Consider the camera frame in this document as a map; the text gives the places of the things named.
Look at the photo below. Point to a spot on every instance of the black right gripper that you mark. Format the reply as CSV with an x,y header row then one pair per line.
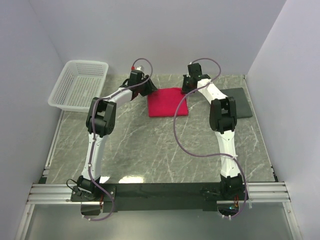
x,y
183,90

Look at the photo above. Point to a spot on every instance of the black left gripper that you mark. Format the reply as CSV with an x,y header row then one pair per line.
x,y
150,88

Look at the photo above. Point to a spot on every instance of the crimson red t-shirt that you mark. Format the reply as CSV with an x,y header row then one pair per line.
x,y
164,102

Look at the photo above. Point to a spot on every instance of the white perforated plastic basket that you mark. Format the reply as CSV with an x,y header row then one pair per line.
x,y
78,83

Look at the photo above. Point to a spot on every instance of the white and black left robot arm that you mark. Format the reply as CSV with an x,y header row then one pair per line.
x,y
100,123

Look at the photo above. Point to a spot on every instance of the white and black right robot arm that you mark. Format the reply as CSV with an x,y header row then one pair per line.
x,y
223,121

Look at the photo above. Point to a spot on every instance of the black wedge block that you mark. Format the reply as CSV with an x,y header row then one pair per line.
x,y
243,109

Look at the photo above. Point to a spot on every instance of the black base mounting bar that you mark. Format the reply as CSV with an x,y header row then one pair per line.
x,y
161,196

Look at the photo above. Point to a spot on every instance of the aluminium frame rail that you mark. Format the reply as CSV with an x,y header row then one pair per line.
x,y
49,194

